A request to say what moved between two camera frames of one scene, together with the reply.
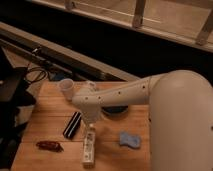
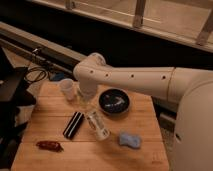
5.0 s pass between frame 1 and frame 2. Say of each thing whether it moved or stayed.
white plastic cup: stayed
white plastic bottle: moved
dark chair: stayed
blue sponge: stayed
